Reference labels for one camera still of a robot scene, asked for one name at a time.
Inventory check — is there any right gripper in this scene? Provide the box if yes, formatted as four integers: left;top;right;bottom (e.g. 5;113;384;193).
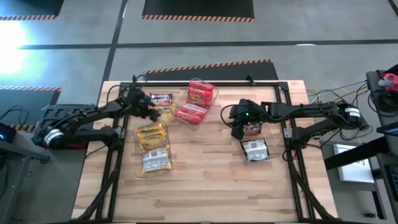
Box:
228;98;266;141

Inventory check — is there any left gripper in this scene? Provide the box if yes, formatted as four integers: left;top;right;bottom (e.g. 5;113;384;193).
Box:
126;88;162;123

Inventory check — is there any yellow chicken ramen packet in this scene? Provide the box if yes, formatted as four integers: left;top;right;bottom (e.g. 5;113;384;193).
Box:
155;105;177;124
136;123;165;138
138;132;170;152
141;147;173;174

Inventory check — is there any black Fire Noodle packet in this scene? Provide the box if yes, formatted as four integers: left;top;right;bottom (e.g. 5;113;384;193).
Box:
149;93;174;108
243;123;264;138
241;138;271;162

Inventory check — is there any red Saucy Noods packet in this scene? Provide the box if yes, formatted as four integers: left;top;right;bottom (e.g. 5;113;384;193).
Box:
179;103;208;118
174;111;203;125
188;80;215;93
186;86;214;108

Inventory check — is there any black hazard-striped floor mat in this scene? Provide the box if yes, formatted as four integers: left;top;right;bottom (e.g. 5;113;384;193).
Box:
0;86;62;133
142;0;256;23
0;0;65;21
142;58;280;82

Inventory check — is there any white sheet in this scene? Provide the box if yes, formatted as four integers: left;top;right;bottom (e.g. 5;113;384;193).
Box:
332;143;376;184

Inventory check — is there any black device with blue light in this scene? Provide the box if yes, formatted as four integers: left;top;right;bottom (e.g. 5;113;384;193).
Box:
0;122;17;144

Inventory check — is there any pink object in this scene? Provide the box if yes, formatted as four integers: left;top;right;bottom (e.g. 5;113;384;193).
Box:
377;73;398;88

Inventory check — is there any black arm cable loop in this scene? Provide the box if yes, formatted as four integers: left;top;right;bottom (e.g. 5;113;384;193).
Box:
220;104;238;128

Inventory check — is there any black floor cable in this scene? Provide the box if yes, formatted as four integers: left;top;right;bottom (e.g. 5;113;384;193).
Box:
307;80;379;142

